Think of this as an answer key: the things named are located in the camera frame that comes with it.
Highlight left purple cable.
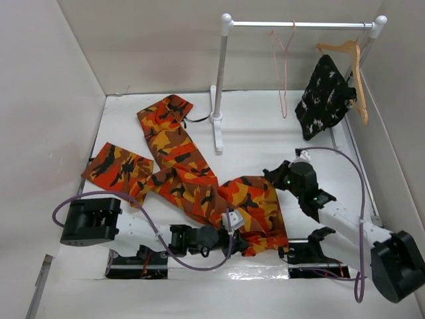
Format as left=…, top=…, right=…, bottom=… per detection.
left=52, top=191, right=235, bottom=272

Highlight black white patterned garment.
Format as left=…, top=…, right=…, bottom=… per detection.
left=295, top=54, right=357, bottom=141

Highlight orange camouflage trousers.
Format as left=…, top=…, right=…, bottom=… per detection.
left=82, top=94, right=288, bottom=257

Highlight white metal clothes rack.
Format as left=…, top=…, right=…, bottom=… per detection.
left=209, top=13, right=388, bottom=154

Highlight wooden clothes hanger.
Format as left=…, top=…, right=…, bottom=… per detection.
left=315, top=41, right=369, bottom=125

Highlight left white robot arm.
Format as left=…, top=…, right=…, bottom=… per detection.
left=60, top=197, right=249, bottom=264

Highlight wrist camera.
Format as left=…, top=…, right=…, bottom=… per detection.
left=222, top=209, right=245, bottom=233
left=294, top=148, right=311, bottom=163

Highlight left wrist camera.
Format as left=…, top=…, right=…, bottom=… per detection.
left=222, top=209, right=245, bottom=233

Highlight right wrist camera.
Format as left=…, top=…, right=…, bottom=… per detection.
left=294, top=148, right=311, bottom=163

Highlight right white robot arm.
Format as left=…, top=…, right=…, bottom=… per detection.
left=263, top=160, right=424, bottom=303

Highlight pink wire hanger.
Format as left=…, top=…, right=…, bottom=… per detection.
left=271, top=19, right=297, bottom=119

